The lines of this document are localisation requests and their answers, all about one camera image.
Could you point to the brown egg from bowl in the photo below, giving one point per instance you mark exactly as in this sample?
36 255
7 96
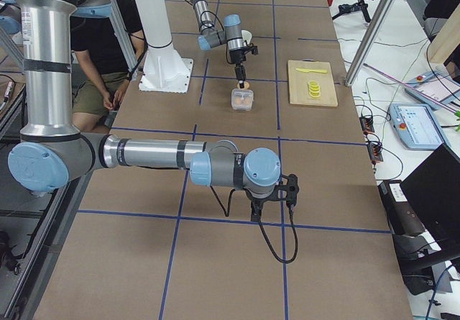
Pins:
247 85

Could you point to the clear plastic egg box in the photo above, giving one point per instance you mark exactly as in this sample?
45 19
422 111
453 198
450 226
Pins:
241 93

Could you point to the white round bowl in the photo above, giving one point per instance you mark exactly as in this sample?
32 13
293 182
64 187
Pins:
246 36

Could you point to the bamboo cutting board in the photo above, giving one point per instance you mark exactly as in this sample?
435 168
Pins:
298 84

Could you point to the yellow plastic knife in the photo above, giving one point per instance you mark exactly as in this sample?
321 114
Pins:
308 70

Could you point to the lemon slice two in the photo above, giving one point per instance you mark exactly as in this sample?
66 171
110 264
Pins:
314 87

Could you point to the lemon slice four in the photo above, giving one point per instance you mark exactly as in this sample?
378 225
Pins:
314 95

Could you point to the seated person in black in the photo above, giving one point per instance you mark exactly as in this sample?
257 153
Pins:
101 58

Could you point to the black computer monitor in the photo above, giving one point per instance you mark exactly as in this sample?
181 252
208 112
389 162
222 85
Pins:
423 213

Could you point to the near blue teach pendant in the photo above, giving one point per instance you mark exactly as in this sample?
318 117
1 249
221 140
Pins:
416 126

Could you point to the blue teach pendant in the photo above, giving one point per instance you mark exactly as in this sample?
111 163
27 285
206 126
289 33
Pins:
416 126
435 86

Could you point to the far blue teach pendant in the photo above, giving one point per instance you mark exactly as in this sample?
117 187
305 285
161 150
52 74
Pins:
435 86

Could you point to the white pedestal column base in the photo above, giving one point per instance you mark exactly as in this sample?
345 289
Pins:
164 70

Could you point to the black camera tripod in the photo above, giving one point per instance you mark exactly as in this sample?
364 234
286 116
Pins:
360 6

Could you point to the aluminium frame post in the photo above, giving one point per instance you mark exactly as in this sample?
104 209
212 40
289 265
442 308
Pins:
370 35

